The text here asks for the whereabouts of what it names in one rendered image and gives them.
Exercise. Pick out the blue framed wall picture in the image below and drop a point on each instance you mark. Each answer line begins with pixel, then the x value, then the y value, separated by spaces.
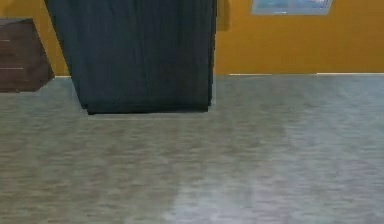
pixel 290 6

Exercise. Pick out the dark brown chest of drawers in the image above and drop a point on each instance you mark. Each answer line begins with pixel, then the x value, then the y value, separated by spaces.
pixel 20 56

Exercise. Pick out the black wooden cupboard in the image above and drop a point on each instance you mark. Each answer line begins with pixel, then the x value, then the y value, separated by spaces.
pixel 140 53

